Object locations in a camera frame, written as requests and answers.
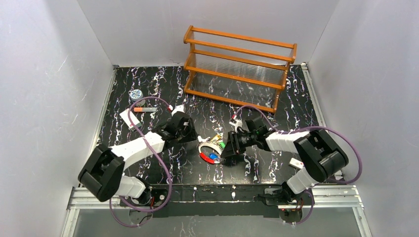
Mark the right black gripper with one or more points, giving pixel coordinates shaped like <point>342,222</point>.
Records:
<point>231,147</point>

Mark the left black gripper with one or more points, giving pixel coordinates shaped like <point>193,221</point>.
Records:
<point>188,131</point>

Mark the yellow tag key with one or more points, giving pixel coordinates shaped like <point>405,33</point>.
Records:
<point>216,138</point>

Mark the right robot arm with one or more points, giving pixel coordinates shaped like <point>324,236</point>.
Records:
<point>321,156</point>

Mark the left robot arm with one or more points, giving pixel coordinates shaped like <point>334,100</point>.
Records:
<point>103,175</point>

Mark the orange grey marker pen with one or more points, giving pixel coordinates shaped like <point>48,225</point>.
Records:
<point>145,109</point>

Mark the blue white round jar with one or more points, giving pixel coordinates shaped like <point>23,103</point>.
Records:
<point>135,95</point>

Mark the white card box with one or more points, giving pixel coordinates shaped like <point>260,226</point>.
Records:
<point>130,119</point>

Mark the small white box right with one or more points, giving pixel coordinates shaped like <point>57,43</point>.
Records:
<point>296,163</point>

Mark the orange wooden shelf rack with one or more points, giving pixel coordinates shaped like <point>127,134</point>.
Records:
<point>237,69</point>

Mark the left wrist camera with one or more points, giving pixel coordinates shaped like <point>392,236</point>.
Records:
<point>175,109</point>

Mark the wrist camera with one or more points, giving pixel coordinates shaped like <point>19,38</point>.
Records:
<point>175,109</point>
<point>235,122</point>

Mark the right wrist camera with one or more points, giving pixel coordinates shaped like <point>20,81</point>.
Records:
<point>235,122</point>

